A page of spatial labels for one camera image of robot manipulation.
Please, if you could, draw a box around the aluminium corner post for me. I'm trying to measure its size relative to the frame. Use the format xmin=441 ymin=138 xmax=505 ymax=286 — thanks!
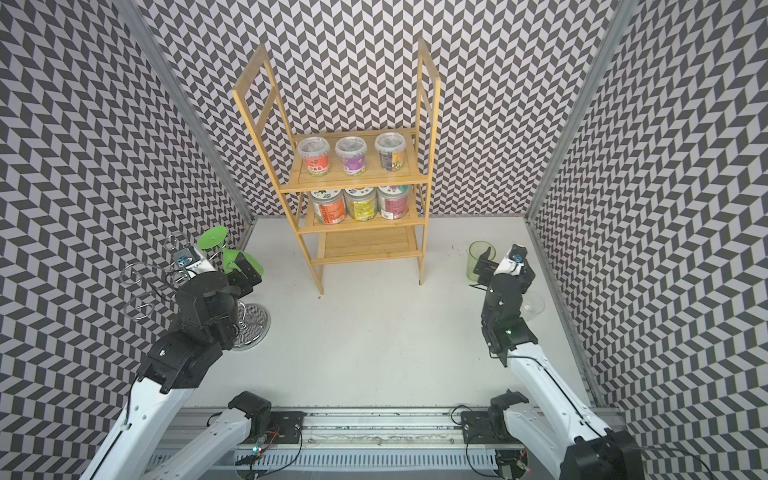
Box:
xmin=112 ymin=0 xmax=254 ymax=223
xmin=525 ymin=0 xmax=640 ymax=223

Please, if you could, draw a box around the sunflower seed container yellow label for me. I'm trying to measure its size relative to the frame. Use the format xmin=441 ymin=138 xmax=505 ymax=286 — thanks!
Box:
xmin=343 ymin=187 xmax=377 ymax=222

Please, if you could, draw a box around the small purple seed jar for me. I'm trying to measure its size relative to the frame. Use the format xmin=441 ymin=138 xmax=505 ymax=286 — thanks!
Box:
xmin=335 ymin=136 xmax=367 ymax=176

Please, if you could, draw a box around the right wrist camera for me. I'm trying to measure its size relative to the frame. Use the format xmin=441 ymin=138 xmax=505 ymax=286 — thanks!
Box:
xmin=494 ymin=244 xmax=535 ymax=278

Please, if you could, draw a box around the right aluminium corner post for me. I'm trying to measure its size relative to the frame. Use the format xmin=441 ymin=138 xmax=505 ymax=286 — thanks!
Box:
xmin=525 ymin=0 xmax=640 ymax=223

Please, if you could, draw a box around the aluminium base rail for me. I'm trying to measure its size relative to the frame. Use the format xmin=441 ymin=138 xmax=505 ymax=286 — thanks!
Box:
xmin=119 ymin=405 xmax=649 ymax=480

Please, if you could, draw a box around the left aluminium corner post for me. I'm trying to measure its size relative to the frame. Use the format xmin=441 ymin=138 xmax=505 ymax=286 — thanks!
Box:
xmin=112 ymin=0 xmax=254 ymax=223

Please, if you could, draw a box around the small clear seed jar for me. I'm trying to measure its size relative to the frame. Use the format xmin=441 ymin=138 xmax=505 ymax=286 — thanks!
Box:
xmin=374 ymin=132 xmax=406 ymax=172

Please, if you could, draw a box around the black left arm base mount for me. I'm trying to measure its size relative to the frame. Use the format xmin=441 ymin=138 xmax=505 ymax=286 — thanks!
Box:
xmin=243 ymin=410 xmax=306 ymax=446

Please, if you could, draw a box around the chrome wire glass rack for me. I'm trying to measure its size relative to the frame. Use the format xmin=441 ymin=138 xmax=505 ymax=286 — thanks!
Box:
xmin=119 ymin=233 xmax=272 ymax=352

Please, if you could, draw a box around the carrot seed container red label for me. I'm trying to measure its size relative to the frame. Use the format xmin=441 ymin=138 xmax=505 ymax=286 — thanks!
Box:
xmin=310 ymin=190 xmax=346 ymax=225

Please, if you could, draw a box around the green plastic wine glass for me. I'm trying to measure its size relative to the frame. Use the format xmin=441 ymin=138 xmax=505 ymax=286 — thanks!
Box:
xmin=197 ymin=225 xmax=238 ymax=272

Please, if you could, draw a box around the wooden three-tier shelf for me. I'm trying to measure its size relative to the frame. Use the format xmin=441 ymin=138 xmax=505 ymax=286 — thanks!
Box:
xmin=231 ymin=39 xmax=442 ymax=288

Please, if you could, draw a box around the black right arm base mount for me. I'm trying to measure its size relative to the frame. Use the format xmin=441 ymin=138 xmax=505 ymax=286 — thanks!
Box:
xmin=460 ymin=390 xmax=530 ymax=444

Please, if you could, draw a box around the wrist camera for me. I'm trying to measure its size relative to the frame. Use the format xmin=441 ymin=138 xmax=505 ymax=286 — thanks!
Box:
xmin=494 ymin=244 xmax=535 ymax=278
xmin=171 ymin=245 xmax=215 ymax=279

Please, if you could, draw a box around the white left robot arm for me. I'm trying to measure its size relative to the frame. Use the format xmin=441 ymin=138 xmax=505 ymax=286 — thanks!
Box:
xmin=83 ymin=251 xmax=271 ymax=479

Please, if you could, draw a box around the red tomato seed container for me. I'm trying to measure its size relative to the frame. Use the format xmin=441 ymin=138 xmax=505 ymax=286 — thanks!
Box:
xmin=297 ymin=136 xmax=330 ymax=176

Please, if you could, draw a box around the green translucent plastic cup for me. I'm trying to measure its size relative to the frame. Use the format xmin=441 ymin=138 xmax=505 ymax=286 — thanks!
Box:
xmin=466 ymin=240 xmax=496 ymax=283

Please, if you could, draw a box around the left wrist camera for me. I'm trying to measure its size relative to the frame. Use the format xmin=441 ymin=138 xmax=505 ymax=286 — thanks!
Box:
xmin=171 ymin=245 xmax=215 ymax=279

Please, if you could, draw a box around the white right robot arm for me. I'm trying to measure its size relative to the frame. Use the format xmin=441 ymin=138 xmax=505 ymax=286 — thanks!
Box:
xmin=473 ymin=244 xmax=645 ymax=479

